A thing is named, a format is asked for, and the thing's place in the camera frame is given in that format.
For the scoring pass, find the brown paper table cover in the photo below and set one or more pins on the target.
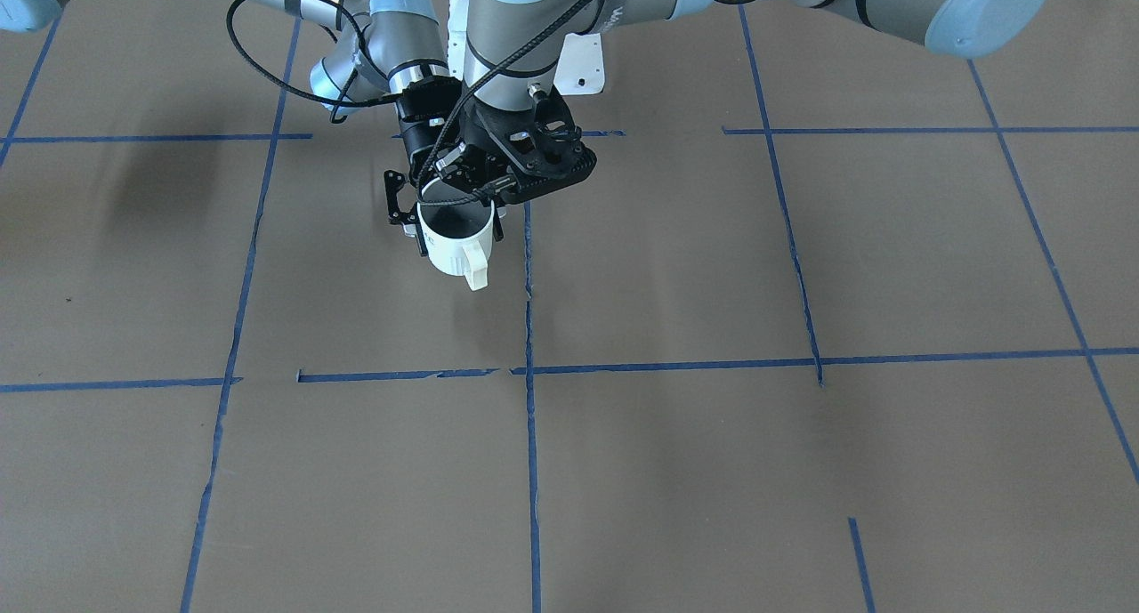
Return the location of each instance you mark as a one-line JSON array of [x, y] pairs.
[[837, 325]]

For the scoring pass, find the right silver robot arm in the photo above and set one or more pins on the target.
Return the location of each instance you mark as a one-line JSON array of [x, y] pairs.
[[387, 52]]

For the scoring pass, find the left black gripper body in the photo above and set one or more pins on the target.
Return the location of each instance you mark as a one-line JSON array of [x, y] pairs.
[[472, 163]]

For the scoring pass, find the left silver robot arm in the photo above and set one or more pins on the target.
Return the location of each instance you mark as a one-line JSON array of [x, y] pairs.
[[513, 46]]

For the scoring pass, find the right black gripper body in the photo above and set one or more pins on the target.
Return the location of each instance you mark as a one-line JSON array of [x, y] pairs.
[[414, 140]]

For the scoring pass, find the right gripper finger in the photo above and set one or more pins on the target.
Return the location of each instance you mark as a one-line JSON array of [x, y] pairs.
[[497, 231], [407, 219]]

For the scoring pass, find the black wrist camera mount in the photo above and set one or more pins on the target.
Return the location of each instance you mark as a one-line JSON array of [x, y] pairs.
[[424, 101]]

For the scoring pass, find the white ribbed HOME mug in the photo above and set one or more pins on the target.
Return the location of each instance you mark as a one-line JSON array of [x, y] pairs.
[[458, 238]]

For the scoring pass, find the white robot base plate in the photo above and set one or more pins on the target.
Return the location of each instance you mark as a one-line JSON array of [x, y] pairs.
[[580, 69]]

